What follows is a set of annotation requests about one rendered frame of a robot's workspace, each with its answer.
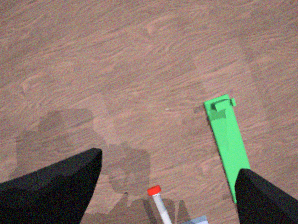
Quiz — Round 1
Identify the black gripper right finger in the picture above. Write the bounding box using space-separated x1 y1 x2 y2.
234 168 298 224

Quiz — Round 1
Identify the white pin with red cap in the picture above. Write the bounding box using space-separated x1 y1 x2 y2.
148 185 173 224

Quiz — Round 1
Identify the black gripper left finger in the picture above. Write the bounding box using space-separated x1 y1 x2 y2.
0 148 102 224

